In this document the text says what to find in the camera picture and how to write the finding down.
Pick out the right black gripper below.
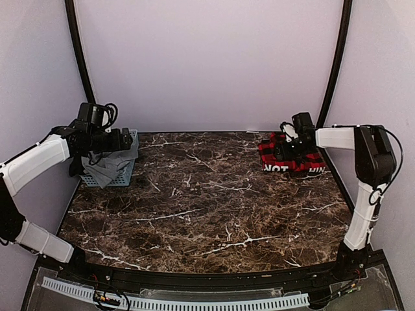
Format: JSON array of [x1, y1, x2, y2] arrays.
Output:
[[273, 137, 310, 161]]

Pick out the red black plaid shirt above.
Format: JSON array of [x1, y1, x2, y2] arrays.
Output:
[[258, 132, 326, 175]]

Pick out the grey long sleeve shirt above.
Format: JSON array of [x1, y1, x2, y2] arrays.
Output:
[[80, 142, 139, 189]]

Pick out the light blue plastic basket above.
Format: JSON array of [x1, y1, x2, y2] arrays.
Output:
[[78, 129, 139, 188]]

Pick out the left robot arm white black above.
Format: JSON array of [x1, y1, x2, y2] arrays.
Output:
[[1, 126, 137, 282]]

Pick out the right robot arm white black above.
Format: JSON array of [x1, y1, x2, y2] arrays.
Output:
[[280, 122, 403, 252]]

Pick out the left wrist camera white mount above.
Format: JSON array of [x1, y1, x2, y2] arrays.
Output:
[[77, 102, 119, 132]]

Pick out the black left corner post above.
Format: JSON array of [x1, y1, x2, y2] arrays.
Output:
[[64, 0, 96, 104]]

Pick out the black corner post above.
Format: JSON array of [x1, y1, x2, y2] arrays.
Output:
[[316, 0, 353, 128], [64, 0, 96, 104]]

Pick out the black curved front rail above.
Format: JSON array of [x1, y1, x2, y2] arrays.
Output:
[[60, 262, 338, 292]]

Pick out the black right corner post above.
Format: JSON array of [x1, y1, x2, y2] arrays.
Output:
[[316, 0, 353, 128]]

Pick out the white slotted cable duct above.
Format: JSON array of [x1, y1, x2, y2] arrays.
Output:
[[41, 277, 310, 310]]

